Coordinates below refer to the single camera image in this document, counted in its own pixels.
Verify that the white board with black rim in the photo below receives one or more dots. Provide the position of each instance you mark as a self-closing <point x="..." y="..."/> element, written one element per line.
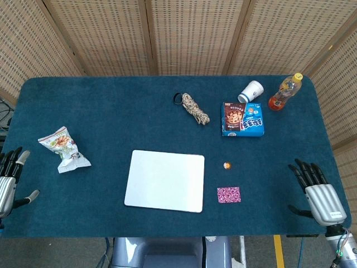
<point x="164" y="181"/>

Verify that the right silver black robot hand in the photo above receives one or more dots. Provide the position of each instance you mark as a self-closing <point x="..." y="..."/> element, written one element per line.
<point x="325" y="201"/>

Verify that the magenta patterned packet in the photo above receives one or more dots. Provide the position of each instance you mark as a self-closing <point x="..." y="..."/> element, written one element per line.
<point x="228" y="195"/>

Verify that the white paper cup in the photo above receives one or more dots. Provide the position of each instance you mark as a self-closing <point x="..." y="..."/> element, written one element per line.
<point x="252" y="90"/>

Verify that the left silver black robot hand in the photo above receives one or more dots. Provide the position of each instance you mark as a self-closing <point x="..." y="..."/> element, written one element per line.
<point x="7" y="187"/>

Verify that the woven bamboo folding screen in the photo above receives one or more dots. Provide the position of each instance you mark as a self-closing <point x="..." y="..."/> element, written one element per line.
<point x="195" y="36"/>

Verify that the orange tea bottle yellow cap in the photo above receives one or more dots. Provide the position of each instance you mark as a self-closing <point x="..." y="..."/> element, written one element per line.
<point x="283" y="96"/>

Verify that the small orange round token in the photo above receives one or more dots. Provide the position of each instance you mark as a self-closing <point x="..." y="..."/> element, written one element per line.
<point x="227" y="165"/>

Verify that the white snack bag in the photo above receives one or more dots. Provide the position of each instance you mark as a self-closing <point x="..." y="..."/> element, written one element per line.
<point x="64" y="150"/>

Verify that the blue cookie box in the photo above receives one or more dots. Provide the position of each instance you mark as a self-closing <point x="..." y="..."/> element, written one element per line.
<point x="242" y="120"/>

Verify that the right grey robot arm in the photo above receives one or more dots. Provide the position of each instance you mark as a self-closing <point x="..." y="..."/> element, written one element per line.
<point x="344" y="245"/>

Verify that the dark blue table cloth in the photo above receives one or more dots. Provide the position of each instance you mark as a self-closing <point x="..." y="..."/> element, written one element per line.
<point x="117" y="117"/>

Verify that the grey robot torso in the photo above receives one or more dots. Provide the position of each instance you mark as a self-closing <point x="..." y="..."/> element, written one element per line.
<point x="167" y="252"/>

